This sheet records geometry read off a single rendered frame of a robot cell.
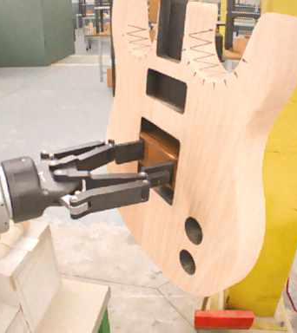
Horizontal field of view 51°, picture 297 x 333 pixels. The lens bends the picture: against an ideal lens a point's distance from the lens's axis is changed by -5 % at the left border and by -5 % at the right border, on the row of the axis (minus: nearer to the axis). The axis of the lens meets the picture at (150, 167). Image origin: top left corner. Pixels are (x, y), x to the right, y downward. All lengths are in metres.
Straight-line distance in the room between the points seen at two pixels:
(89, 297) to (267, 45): 0.60
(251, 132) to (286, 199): 1.06
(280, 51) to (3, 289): 0.54
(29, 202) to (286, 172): 1.09
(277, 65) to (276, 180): 1.05
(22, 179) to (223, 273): 0.26
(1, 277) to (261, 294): 1.38
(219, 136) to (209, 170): 0.04
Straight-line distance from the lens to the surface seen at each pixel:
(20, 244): 0.63
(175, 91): 0.44
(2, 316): 0.63
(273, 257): 1.58
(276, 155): 1.28
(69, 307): 0.73
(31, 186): 0.37
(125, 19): 0.52
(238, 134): 0.33
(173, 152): 0.44
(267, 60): 0.30
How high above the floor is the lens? 1.50
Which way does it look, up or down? 28 degrees down
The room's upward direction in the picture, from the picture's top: straight up
